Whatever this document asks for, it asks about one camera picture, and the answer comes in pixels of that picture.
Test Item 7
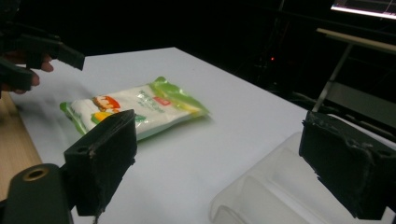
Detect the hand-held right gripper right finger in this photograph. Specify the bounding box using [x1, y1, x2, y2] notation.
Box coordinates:
[298, 110, 396, 220]

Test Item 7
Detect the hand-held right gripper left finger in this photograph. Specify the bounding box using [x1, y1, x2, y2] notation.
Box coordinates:
[64, 108, 138, 217]

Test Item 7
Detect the green and white powder bag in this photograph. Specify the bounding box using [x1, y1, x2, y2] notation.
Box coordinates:
[59, 76, 210, 142]

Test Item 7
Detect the translucent plastic container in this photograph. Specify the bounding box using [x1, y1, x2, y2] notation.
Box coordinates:
[208, 114, 396, 224]

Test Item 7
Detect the grey panel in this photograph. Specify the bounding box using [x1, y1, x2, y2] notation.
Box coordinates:
[322, 81, 396, 129]

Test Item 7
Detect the monitor screen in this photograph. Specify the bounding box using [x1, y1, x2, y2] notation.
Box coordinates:
[330, 0, 396, 21]

